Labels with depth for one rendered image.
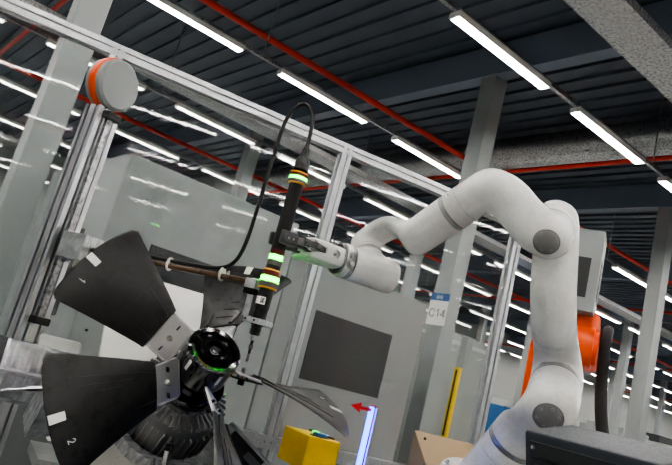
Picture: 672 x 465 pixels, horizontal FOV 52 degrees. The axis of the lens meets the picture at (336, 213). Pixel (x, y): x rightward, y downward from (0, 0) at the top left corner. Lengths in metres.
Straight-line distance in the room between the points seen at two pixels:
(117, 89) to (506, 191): 1.17
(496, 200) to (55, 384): 0.95
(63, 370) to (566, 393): 1.02
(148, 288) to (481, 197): 0.75
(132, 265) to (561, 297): 0.94
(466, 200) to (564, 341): 0.38
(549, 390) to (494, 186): 0.46
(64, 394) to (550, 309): 0.99
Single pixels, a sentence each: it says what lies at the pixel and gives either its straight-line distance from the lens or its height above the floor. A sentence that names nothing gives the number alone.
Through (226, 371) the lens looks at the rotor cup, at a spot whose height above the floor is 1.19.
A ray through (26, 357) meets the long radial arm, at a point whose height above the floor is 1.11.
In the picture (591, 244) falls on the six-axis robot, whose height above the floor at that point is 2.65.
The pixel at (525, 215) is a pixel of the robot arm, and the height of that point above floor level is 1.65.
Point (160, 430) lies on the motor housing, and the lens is 1.58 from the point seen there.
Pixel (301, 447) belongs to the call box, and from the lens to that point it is 1.94.
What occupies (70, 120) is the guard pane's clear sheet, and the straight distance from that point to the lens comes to 2.26.
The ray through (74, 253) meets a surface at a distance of 1.96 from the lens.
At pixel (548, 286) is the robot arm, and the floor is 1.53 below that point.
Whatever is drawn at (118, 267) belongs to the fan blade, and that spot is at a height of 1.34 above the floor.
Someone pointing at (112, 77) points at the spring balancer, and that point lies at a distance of 2.12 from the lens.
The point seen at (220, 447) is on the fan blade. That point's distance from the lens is 1.41.
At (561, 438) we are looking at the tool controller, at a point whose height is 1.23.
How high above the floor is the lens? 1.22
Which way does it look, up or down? 13 degrees up
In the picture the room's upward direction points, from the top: 15 degrees clockwise
